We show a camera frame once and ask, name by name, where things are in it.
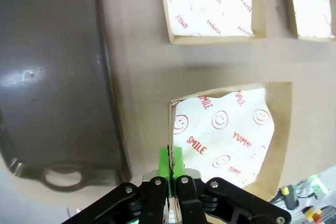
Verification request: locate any brown cardboard food box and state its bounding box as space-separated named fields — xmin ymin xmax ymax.
xmin=280 ymin=0 xmax=336 ymax=43
xmin=167 ymin=81 xmax=293 ymax=224
xmin=159 ymin=0 xmax=267 ymax=46

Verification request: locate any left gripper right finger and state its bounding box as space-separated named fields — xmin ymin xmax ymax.
xmin=172 ymin=146 xmax=292 ymax=224

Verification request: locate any white red printed paper liner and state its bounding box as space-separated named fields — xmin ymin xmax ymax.
xmin=287 ymin=0 xmax=336 ymax=38
xmin=164 ymin=0 xmax=255 ymax=37
xmin=172 ymin=89 xmax=276 ymax=190

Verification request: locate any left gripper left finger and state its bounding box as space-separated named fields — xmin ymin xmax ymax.
xmin=61 ymin=147 xmax=172 ymax=224

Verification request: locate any yellow box red button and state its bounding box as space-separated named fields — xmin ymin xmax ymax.
xmin=301 ymin=199 xmax=328 ymax=223

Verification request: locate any brown plastic serving tray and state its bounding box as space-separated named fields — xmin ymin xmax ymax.
xmin=0 ymin=0 xmax=132 ymax=193

